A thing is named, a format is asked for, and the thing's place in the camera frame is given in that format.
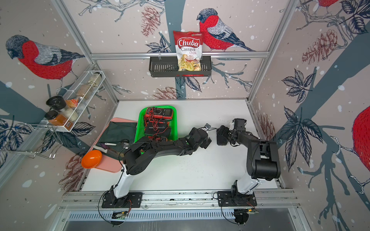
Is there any white wire spice rack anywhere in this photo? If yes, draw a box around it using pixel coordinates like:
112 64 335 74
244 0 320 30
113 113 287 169
56 70 106 132

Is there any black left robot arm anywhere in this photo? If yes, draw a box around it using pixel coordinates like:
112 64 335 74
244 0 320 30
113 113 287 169
110 124 214 199

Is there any black lid spice jar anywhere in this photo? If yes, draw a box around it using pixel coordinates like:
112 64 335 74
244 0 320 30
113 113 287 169
46 95 67 111

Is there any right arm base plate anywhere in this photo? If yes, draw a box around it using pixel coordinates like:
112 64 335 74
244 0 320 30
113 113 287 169
215 191 257 208

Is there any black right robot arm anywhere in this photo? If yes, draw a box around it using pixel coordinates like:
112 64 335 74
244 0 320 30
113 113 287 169
216 118 281 197

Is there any white handled knife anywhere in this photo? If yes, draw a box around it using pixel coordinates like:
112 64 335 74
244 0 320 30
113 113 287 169
92 143 119 155

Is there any green plastic basket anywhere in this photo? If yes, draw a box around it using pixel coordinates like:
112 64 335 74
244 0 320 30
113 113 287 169
135 105 178 141

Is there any red multimeter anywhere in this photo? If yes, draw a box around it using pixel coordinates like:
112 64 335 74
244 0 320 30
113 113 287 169
145 107 173 120

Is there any cassava chips bag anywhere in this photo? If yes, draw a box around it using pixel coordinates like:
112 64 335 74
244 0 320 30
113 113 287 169
173 31 203 71

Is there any dark green cloth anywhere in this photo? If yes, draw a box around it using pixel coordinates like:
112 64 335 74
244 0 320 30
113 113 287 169
96 121 137 160

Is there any amber spice jar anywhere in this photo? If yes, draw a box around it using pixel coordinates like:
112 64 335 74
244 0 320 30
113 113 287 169
44 110 73 128

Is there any pink tray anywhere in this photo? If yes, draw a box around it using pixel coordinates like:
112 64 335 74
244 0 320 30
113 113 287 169
88 117 136 173

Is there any small black multimeter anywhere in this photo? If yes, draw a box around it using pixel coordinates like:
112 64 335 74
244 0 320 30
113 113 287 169
216 125 231 146

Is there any metal spoon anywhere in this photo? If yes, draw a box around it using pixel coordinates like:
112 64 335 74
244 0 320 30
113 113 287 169
104 139 130 146

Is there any black wall basket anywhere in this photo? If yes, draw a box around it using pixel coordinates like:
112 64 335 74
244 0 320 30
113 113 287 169
149 56 212 78

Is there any orange bowl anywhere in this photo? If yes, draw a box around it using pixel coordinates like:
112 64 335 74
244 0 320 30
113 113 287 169
81 150 103 169

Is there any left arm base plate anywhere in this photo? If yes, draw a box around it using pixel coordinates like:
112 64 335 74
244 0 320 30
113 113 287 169
102 191 143 208

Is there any wire wall hook rack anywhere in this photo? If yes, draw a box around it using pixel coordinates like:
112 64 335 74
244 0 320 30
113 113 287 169
1 123 63 162

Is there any black face-down multimeter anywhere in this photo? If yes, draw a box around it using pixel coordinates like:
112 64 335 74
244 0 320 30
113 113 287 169
144 122 172 137

